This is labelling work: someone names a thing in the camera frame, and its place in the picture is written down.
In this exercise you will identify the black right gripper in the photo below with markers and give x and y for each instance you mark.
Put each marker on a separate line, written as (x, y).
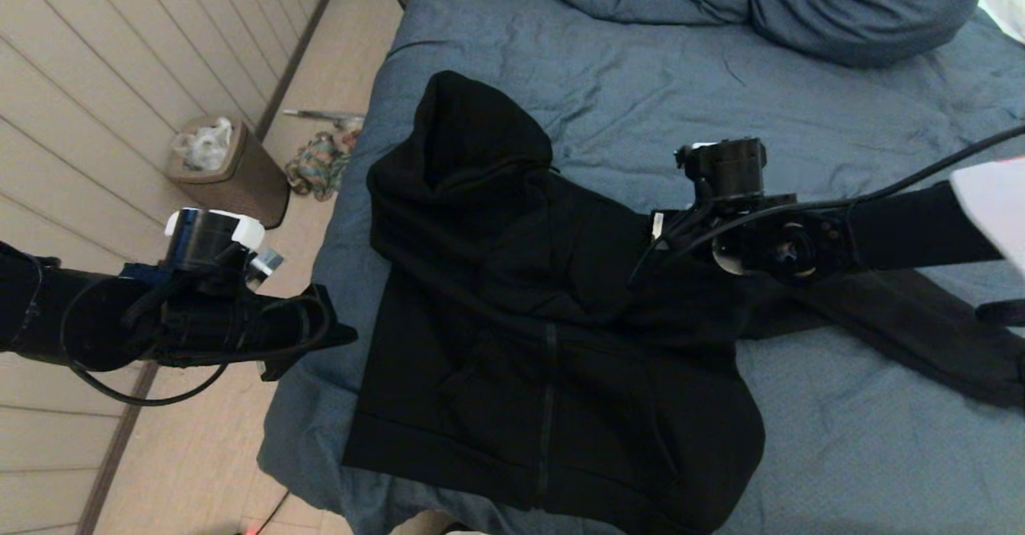
(681, 235)

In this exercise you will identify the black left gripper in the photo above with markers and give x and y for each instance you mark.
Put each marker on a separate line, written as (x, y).
(296, 331)

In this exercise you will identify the black garment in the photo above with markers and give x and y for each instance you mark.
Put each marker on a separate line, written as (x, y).
(544, 319)

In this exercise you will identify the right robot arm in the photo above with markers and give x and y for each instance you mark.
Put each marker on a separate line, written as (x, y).
(905, 231)

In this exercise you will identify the brown trash bin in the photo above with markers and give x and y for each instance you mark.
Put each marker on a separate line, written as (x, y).
(240, 191)

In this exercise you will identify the colourful rag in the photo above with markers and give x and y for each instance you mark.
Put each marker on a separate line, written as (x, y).
(316, 166)

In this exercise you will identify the blue bed sheet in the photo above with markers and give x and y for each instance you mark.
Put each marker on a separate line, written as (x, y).
(801, 102)

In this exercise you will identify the clear plastic bin bag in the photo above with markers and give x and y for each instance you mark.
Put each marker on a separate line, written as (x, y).
(204, 146)

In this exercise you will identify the thin stick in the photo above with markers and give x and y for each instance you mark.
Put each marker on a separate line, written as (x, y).
(320, 113)

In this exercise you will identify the blue pillow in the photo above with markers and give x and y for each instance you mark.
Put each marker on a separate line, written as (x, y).
(865, 6)

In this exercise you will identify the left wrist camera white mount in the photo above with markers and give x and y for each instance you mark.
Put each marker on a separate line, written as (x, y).
(204, 239)

